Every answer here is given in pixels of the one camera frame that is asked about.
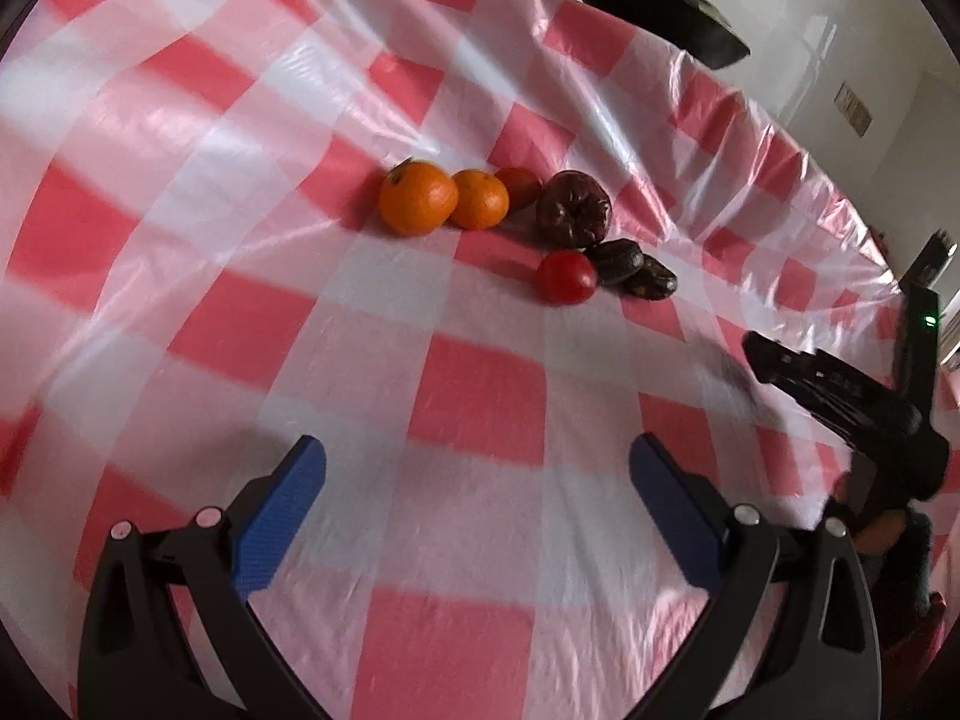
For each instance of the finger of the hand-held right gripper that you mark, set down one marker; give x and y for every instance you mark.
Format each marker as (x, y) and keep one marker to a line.
(825, 390)

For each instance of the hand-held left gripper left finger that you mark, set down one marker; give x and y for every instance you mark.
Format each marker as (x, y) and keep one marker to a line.
(277, 521)

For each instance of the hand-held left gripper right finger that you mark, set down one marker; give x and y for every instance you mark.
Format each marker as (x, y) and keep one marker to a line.
(675, 521)

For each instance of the small dark wrinkled fruit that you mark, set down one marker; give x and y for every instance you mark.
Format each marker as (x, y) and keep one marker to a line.
(657, 284)
(613, 261)

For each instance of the red tomato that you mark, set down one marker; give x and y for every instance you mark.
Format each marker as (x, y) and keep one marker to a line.
(566, 278)
(521, 184)

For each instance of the large dark purple fruit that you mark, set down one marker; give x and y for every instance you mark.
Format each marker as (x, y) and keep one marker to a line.
(574, 208)

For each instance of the orange with leaf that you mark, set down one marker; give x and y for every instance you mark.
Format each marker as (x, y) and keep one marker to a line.
(418, 198)

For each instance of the person's right forearm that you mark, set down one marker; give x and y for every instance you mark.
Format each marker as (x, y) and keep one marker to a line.
(911, 570)

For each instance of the person's right hand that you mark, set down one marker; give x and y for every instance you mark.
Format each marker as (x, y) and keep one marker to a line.
(881, 532)

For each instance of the red white checkered tablecloth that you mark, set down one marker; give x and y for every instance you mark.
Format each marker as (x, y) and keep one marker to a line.
(375, 390)

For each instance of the black wok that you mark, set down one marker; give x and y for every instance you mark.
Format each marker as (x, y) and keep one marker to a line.
(660, 11)

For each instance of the gold wall outlet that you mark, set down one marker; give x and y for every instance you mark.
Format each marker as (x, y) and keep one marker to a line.
(853, 109)

